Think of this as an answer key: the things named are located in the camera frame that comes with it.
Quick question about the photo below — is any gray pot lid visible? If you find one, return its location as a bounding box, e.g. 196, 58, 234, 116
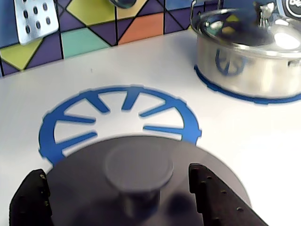
46, 135, 252, 226

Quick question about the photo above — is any black round label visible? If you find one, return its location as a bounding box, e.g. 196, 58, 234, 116
281, 0, 301, 18

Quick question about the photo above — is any steel slotted spatula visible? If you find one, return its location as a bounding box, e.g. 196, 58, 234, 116
14, 0, 59, 46

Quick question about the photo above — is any steel pot lid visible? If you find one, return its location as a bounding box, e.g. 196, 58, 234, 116
190, 0, 301, 59

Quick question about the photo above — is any blue wooden toy kitchen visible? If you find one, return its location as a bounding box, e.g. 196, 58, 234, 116
0, 0, 301, 226

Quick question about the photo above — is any steel pot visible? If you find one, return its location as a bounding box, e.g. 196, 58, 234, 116
196, 35, 301, 99

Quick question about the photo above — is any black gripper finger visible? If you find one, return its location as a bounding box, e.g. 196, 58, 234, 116
8, 169, 53, 226
189, 163, 271, 226

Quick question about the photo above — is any steel ladle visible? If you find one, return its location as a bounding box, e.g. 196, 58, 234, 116
109, 0, 137, 9

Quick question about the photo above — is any blue burner print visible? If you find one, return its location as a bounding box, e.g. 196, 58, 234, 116
39, 85, 202, 165
194, 65, 301, 105

